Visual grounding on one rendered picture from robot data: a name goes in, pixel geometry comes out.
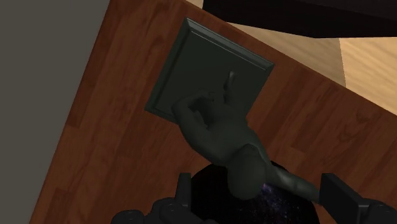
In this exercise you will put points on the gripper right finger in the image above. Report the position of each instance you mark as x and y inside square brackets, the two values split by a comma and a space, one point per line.
[341, 198]

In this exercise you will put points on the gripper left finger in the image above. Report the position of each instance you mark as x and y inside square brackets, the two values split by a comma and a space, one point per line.
[183, 189]

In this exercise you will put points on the black speckled round bowl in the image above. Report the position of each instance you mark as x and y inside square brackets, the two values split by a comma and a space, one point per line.
[214, 198]

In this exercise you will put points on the brown wooden table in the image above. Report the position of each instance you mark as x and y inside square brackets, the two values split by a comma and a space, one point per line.
[118, 149]

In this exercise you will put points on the dark green human figure statue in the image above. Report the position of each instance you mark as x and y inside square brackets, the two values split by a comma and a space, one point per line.
[211, 56]

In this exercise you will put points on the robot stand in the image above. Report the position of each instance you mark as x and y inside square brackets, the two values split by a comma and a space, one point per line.
[294, 15]

